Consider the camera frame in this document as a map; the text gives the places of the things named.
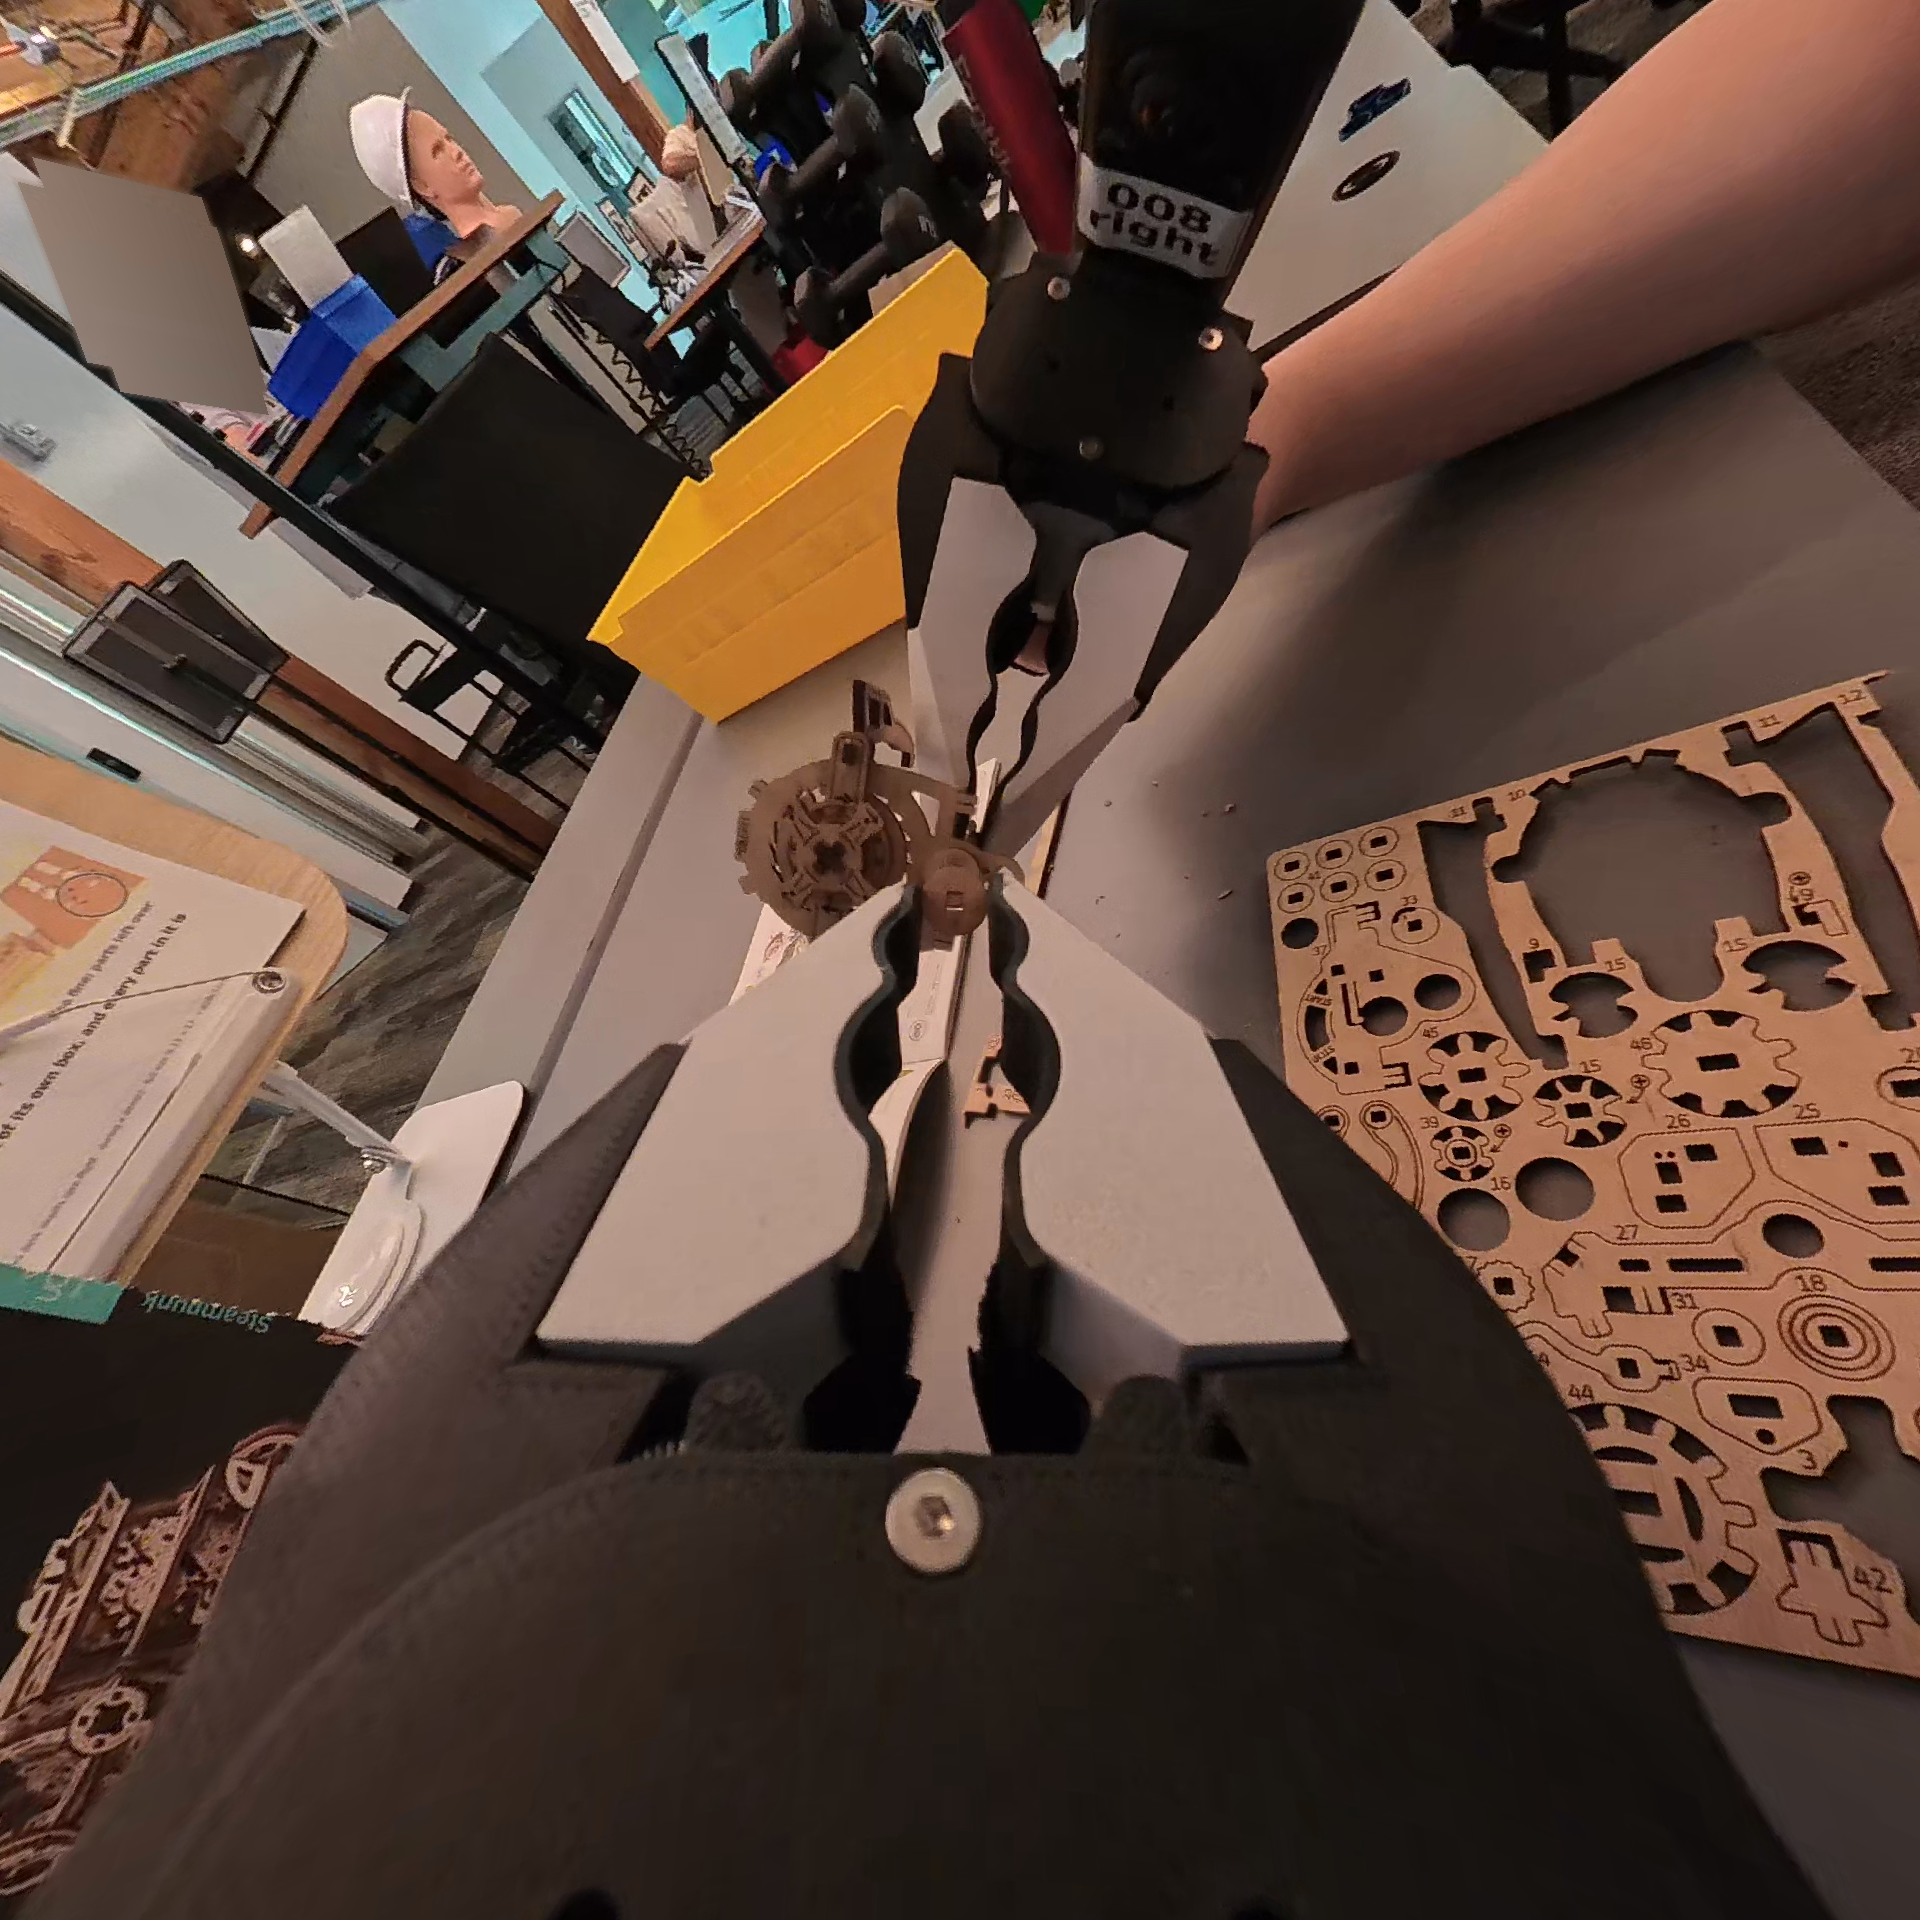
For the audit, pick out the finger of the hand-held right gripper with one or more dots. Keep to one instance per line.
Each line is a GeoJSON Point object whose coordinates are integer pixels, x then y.
{"type": "Point", "coordinates": [961, 570]}
{"type": "Point", "coordinates": [1124, 601]}

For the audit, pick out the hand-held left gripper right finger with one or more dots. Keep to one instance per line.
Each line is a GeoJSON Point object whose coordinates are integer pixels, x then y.
{"type": "Point", "coordinates": [1184, 1200]}

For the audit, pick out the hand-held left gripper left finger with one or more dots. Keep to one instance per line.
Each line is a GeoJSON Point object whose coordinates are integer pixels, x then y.
{"type": "Point", "coordinates": [704, 1200]}

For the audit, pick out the small round wooden washer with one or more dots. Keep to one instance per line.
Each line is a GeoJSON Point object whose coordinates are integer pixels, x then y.
{"type": "Point", "coordinates": [942, 879]}

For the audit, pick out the wooden model assembly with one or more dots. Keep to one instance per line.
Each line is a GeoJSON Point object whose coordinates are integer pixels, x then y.
{"type": "Point", "coordinates": [818, 855]}

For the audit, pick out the person's right forearm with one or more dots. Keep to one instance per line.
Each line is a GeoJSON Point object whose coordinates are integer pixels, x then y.
{"type": "Point", "coordinates": [1574, 255]}

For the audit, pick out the yellow plastic bin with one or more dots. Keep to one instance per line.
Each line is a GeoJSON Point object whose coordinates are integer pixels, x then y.
{"type": "Point", "coordinates": [780, 570]}

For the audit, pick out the small wooden sheet offcut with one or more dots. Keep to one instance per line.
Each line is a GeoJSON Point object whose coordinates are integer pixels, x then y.
{"type": "Point", "coordinates": [982, 1103]}

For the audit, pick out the white stand base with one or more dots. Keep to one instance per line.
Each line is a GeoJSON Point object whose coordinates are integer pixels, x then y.
{"type": "Point", "coordinates": [450, 1140]}

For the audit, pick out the rack of black dumbbells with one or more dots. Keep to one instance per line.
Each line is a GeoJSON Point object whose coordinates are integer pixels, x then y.
{"type": "Point", "coordinates": [871, 225]}

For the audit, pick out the illustrated instruction booklet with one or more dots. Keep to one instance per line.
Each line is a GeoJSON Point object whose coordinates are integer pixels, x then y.
{"type": "Point", "coordinates": [930, 1005]}

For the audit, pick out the red cylinder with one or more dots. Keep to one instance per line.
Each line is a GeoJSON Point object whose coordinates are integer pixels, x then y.
{"type": "Point", "coordinates": [1005, 104]}

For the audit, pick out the white side table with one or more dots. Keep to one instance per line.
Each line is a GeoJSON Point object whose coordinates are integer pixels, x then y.
{"type": "Point", "coordinates": [1424, 225]}

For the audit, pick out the dark square chair back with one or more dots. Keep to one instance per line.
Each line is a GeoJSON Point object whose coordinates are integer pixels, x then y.
{"type": "Point", "coordinates": [494, 480]}

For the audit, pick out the rounded wooden sign board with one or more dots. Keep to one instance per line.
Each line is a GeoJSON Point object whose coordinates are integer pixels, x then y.
{"type": "Point", "coordinates": [285, 885]}

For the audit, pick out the large laser-cut wooden part sheet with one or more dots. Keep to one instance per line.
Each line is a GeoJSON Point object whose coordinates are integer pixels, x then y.
{"type": "Point", "coordinates": [1711, 1162]}

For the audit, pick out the white instruction poster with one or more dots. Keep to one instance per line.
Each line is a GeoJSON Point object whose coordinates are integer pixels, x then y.
{"type": "Point", "coordinates": [150, 1080]}

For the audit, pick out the wooden top desk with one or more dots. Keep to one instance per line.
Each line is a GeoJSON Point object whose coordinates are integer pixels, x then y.
{"type": "Point", "coordinates": [435, 285]}

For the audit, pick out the puzzle kit box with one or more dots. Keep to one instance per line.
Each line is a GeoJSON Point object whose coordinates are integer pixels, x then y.
{"type": "Point", "coordinates": [120, 1425]}

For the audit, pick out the mannequin head with hard hat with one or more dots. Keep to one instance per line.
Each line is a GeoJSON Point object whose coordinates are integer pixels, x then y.
{"type": "Point", "coordinates": [443, 164]}

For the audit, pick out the blue plastic bin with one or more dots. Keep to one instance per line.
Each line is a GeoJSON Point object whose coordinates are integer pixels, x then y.
{"type": "Point", "coordinates": [331, 352]}

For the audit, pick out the black mesh tray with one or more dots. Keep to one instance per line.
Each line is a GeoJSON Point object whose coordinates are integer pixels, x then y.
{"type": "Point", "coordinates": [180, 660]}

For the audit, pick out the grey flat panel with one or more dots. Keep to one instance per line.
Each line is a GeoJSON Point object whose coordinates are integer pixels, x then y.
{"type": "Point", "coordinates": [135, 285]}

